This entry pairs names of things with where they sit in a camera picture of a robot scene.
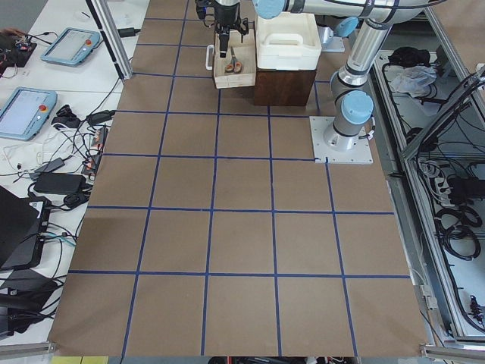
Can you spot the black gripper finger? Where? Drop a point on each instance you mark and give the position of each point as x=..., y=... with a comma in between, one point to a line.
x=224, y=37
x=208, y=20
x=243, y=28

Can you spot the wooden drawer box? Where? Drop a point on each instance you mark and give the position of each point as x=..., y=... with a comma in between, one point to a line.
x=245, y=52

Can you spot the white drawer handle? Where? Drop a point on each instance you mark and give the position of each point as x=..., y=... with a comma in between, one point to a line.
x=209, y=57

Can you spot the red grey handled scissors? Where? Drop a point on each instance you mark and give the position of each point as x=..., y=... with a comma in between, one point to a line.
x=235, y=66

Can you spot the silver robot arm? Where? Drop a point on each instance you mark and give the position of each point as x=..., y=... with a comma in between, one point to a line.
x=354, y=106

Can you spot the white plastic tray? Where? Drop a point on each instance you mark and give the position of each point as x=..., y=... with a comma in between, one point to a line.
x=289, y=42

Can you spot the dark brown wooden cabinet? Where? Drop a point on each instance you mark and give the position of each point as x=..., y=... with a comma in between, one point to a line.
x=283, y=88

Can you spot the blue teach pendant upper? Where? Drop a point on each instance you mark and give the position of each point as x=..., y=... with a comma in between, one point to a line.
x=72, y=47

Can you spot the blue teach pendant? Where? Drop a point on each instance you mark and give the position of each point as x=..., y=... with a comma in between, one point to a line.
x=72, y=47
x=25, y=112

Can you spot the white crumpled cloth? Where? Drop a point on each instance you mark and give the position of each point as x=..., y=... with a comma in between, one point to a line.
x=415, y=81

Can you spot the blue teach pendant lower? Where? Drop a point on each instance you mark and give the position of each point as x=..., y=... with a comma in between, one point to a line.
x=25, y=112

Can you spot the black power brick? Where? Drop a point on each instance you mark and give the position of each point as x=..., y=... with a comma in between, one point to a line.
x=62, y=184

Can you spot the black laptop computer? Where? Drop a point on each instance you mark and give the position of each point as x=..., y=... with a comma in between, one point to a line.
x=23, y=221

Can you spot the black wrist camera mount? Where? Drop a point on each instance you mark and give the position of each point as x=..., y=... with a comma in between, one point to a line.
x=200, y=9

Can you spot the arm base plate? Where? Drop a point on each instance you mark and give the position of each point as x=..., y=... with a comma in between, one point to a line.
x=332, y=148
x=333, y=45

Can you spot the aluminium frame post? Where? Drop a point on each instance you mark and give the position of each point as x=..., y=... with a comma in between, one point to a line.
x=105, y=22

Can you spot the aluminium side frame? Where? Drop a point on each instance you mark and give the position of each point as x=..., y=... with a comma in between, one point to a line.
x=436, y=170

